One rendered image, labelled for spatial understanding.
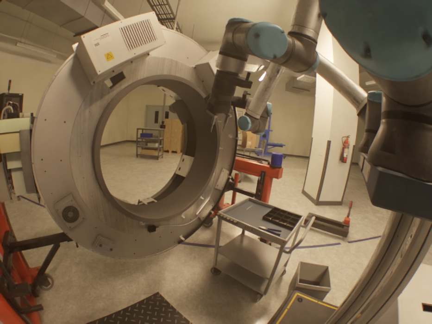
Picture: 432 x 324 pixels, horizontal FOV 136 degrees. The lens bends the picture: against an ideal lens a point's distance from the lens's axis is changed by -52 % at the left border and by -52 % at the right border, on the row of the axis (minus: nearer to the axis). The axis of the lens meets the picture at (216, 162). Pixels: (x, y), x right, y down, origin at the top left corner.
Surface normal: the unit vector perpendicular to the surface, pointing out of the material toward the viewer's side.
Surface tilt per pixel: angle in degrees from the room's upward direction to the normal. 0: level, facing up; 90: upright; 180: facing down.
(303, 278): 90
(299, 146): 90
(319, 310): 0
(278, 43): 115
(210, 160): 76
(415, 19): 95
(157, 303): 0
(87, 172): 90
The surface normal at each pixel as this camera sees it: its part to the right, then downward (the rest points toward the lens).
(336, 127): -0.02, 0.20
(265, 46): 0.25, 0.61
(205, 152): -0.63, -0.01
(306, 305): 0.09, -0.97
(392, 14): -0.91, 0.09
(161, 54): 0.76, 0.20
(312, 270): -0.41, 0.15
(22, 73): 1.00, 0.09
